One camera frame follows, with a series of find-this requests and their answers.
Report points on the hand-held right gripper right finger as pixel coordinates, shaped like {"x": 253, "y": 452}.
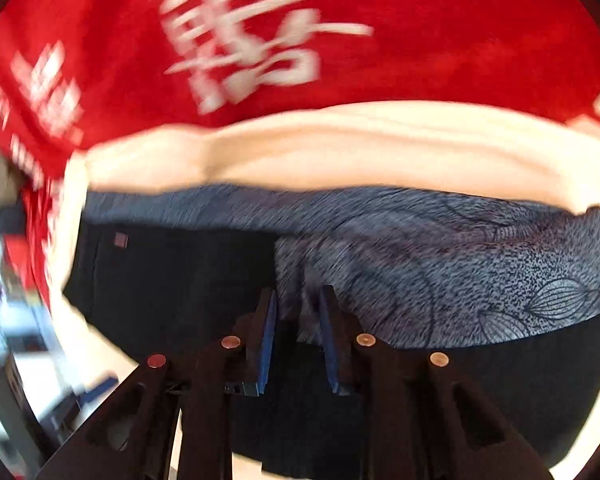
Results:
{"x": 330, "y": 350}

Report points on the red printed blanket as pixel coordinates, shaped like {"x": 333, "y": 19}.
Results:
{"x": 430, "y": 45}

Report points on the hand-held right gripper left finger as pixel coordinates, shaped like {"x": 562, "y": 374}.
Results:
{"x": 266, "y": 345}

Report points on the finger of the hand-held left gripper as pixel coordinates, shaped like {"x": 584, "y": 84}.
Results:
{"x": 100, "y": 387}

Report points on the black pants with floral panels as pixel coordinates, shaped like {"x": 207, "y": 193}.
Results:
{"x": 180, "y": 280}

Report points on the cream blanket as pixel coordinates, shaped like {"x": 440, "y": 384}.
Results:
{"x": 380, "y": 150}

